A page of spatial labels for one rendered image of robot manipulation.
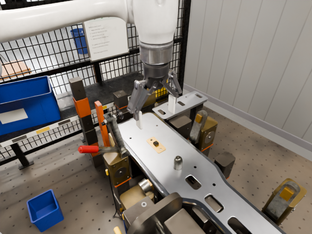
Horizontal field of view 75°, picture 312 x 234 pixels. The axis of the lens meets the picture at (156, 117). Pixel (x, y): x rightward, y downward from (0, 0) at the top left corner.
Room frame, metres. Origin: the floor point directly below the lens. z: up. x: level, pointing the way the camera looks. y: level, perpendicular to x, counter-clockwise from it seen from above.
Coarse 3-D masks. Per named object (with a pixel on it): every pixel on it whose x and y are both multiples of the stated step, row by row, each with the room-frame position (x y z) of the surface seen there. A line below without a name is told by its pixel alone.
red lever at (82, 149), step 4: (80, 148) 0.39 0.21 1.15; (84, 148) 0.40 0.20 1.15; (88, 148) 0.40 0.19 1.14; (92, 148) 0.41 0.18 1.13; (96, 148) 0.41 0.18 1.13; (100, 148) 0.42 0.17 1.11; (104, 148) 0.43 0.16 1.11; (108, 148) 0.44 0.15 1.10; (112, 148) 0.45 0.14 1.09; (116, 148) 0.45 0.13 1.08; (80, 152) 0.39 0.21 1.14; (84, 152) 0.39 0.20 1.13; (88, 152) 0.40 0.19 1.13; (92, 152) 0.40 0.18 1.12; (96, 152) 0.41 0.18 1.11; (100, 152) 0.42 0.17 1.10; (104, 152) 0.43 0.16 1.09; (108, 152) 0.43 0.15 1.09; (112, 152) 0.44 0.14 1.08; (116, 152) 0.45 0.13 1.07
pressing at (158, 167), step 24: (144, 120) 0.70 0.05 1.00; (144, 144) 0.55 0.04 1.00; (168, 144) 0.55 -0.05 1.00; (192, 144) 0.56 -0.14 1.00; (144, 168) 0.44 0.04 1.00; (168, 168) 0.44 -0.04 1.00; (192, 168) 0.44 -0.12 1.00; (216, 168) 0.44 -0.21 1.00; (168, 192) 0.35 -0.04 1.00; (192, 192) 0.35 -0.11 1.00; (216, 192) 0.35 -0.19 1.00; (216, 216) 0.27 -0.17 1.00; (240, 216) 0.27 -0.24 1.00; (264, 216) 0.28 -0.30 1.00
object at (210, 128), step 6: (210, 120) 0.64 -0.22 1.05; (204, 126) 0.60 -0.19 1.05; (210, 126) 0.60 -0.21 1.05; (216, 126) 0.62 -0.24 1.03; (204, 132) 0.58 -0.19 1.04; (210, 132) 0.60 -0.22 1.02; (204, 138) 0.58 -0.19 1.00; (210, 138) 0.61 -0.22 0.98; (198, 144) 0.58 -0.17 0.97; (204, 144) 0.59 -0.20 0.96; (210, 144) 0.61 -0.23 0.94; (204, 150) 0.60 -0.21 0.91; (192, 180) 0.59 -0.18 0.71
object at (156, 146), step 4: (148, 140) 0.57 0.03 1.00; (152, 140) 0.57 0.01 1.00; (156, 140) 0.57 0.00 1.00; (152, 144) 0.55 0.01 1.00; (156, 144) 0.54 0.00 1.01; (160, 144) 0.55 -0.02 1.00; (156, 148) 0.53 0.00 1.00; (160, 148) 0.53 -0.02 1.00; (164, 148) 0.53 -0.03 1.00; (160, 152) 0.51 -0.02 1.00
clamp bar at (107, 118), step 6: (108, 114) 0.46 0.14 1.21; (120, 114) 0.46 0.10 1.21; (108, 120) 0.43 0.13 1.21; (114, 120) 0.44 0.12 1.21; (108, 126) 0.45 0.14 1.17; (114, 126) 0.44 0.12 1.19; (114, 132) 0.44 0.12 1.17; (120, 132) 0.45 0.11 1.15; (114, 138) 0.45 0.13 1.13; (120, 138) 0.45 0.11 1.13; (120, 144) 0.45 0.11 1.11; (120, 150) 0.44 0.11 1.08
